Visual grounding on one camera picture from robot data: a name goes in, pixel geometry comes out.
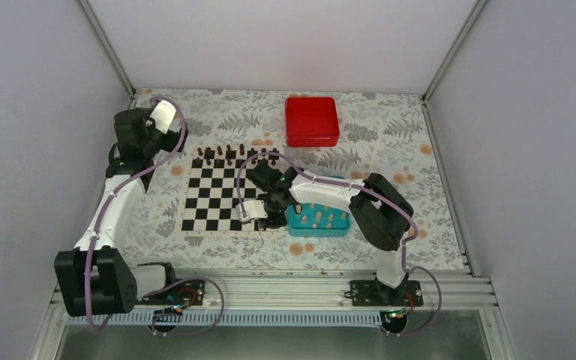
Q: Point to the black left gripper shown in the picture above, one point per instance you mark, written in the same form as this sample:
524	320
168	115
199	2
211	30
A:
170	144

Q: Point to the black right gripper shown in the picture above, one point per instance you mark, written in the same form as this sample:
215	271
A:
280	221

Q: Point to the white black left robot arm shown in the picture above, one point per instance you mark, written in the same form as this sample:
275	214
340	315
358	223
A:
93	277

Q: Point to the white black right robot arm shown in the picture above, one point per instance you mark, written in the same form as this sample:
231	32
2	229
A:
380	211

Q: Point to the teal square tray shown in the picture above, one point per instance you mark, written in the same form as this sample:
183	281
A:
324	206

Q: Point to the black white chessboard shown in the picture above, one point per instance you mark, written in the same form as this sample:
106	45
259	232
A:
209	196

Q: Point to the red square box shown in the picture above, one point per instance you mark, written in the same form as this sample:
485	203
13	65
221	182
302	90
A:
311	122

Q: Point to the floral patterned table mat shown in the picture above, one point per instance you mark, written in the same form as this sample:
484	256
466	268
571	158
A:
379	133

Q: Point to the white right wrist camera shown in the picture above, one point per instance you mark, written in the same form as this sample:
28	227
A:
251	210

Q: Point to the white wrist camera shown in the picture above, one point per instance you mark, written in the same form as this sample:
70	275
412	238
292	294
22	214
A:
251	210
162	115

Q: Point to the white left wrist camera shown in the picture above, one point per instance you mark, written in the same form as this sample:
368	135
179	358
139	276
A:
162	115

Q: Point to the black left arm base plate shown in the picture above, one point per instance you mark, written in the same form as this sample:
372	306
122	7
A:
189	293

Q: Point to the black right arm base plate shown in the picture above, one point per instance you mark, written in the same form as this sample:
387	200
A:
372	293

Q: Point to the aluminium corner frame post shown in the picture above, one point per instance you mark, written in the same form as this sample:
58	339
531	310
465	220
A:
105	44

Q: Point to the aluminium front rail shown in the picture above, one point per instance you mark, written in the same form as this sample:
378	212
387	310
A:
308	299

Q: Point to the aluminium right frame post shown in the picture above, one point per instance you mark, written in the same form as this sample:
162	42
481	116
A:
461	36

